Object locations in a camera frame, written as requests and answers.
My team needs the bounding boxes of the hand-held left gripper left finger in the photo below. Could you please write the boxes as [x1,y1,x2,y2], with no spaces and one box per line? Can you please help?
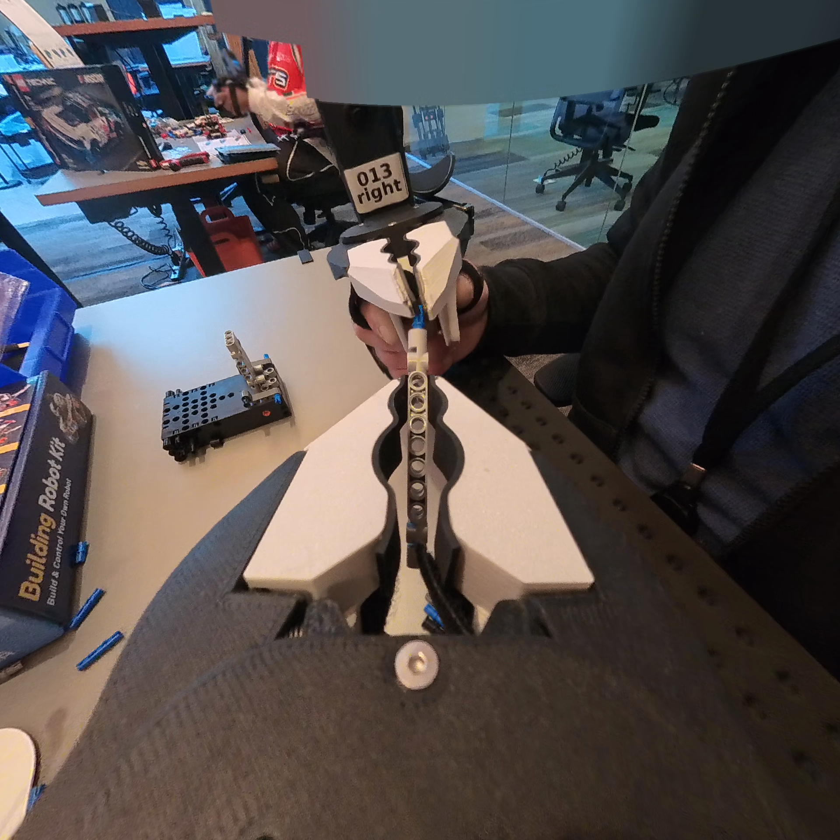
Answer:
[241,382,404,634]

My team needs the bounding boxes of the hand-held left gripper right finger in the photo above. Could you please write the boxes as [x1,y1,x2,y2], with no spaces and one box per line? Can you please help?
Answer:
[428,378,596,632]

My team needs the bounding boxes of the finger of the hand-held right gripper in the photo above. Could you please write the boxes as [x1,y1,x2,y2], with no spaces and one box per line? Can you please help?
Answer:
[346,241,421,322]
[406,222,465,317]

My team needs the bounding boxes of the long grey holed liftarm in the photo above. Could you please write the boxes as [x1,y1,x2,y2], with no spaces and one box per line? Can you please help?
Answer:
[405,370,434,534]

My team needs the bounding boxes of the black perforated motor block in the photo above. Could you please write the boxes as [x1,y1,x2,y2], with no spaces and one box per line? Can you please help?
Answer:
[160,329,295,465]

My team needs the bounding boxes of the grey frame piece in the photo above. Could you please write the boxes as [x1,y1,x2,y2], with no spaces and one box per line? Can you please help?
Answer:
[222,329,284,403]

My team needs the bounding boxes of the pile of small building pieces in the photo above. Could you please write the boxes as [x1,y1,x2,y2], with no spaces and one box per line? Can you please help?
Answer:
[64,586,126,672]

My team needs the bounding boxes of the person's right forearm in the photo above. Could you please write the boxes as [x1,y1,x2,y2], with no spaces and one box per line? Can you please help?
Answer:
[479,241,632,360]

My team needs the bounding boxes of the person's right hand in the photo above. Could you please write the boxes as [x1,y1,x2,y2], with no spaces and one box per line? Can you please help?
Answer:
[350,260,491,382]

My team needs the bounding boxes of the red plastic container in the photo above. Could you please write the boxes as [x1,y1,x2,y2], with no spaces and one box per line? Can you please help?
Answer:
[198,205,265,270]

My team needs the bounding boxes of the black chair armrest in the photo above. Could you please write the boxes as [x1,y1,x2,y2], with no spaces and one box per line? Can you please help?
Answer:
[532,353,583,409]

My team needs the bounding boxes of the black office chair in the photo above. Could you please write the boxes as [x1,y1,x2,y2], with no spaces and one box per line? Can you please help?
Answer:
[533,91,662,214]

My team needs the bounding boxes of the wooden table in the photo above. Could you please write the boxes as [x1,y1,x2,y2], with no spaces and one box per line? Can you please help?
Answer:
[35,113,281,278]

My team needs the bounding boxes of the person's dark jacket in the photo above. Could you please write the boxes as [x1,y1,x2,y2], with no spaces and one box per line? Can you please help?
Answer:
[570,45,840,658]

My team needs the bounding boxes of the blue robot kit box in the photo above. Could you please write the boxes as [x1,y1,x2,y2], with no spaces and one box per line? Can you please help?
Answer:
[0,369,97,678]

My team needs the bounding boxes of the black car kit box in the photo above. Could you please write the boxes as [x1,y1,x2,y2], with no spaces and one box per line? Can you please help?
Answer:
[2,61,163,174]

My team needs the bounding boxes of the person's blue shirt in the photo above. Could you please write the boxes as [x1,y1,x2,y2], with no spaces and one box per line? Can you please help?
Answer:
[616,84,840,547]

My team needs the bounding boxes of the black slanted pole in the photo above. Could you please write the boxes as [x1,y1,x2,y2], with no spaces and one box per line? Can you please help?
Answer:
[0,209,84,311]

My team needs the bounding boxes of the blue plastic bin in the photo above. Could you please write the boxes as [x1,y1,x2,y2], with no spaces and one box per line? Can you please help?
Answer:
[0,245,91,389]

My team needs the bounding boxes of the white book stand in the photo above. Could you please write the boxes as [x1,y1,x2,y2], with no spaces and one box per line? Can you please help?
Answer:
[0,726,38,823]

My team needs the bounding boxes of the black lanyard strap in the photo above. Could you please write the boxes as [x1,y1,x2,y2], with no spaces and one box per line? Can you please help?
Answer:
[655,333,840,534]

